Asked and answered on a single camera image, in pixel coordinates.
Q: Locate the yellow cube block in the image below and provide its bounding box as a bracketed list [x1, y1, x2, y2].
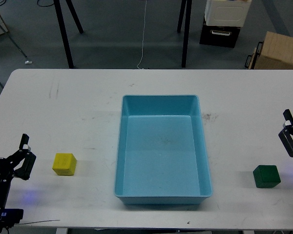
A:
[52, 153, 77, 176]

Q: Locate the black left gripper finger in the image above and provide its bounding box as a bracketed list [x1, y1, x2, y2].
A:
[7, 134, 36, 180]

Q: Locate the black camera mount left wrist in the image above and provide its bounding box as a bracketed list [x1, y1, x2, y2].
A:
[0, 209, 24, 228]

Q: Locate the green cube block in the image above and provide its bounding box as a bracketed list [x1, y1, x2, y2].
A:
[253, 165, 281, 188]

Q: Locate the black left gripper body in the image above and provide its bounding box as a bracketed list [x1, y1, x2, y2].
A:
[0, 158, 13, 209]

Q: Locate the thin grey wire on table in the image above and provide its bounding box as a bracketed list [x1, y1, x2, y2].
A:
[19, 219, 61, 225]

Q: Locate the black trestle leg left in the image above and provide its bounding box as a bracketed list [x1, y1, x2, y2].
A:
[53, 0, 84, 69]

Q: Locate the white storage box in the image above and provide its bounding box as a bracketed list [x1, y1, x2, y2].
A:
[204, 0, 252, 27]

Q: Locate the light blue plastic bin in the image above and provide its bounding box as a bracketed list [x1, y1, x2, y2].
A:
[114, 95, 213, 205]

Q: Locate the black trestle leg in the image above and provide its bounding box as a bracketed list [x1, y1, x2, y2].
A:
[177, 0, 192, 68]
[53, 0, 84, 69]

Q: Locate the black trestle leg right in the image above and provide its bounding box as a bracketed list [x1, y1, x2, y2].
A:
[177, 0, 192, 68]

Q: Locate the white hanging cable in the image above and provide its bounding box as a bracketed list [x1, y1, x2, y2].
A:
[136, 0, 147, 70]

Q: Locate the black storage box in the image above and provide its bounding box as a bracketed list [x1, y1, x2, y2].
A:
[199, 19, 241, 48]

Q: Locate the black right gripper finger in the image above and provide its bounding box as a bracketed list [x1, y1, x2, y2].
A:
[278, 109, 293, 157]

